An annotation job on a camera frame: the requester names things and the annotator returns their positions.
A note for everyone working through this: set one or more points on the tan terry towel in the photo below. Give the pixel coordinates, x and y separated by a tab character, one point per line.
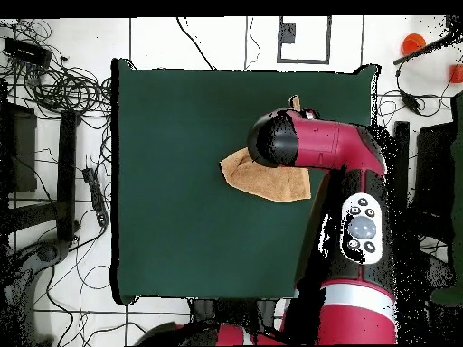
267	180

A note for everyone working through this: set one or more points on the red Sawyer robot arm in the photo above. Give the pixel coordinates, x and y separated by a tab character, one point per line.
325	144

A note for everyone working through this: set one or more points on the black flat bar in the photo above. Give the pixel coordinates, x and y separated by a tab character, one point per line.
402	151
67	173

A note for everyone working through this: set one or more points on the black flat panel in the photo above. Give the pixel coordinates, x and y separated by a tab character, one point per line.
434	170
23	151

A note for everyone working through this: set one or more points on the dark grey square patch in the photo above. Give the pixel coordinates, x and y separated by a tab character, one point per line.
287	33

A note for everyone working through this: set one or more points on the orange plastic cup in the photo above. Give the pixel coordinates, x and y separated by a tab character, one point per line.
413	44
457	73

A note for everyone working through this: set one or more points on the black thin rod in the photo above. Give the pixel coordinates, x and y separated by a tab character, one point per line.
419	50

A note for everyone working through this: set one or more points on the dark green table cloth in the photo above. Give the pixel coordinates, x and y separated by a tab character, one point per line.
173	144

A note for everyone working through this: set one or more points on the black power strip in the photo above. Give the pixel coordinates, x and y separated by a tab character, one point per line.
96	197

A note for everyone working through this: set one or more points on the black box device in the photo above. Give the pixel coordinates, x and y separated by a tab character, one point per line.
27	53

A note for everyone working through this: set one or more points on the black cross beam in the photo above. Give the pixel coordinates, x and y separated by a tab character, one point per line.
36	215

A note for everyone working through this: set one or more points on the grey chair base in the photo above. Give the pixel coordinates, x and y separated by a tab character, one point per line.
47	253

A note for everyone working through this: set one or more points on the grey square frame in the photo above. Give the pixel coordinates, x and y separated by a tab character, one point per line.
328	39

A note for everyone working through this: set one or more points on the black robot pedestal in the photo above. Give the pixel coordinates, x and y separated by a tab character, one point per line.
231	311

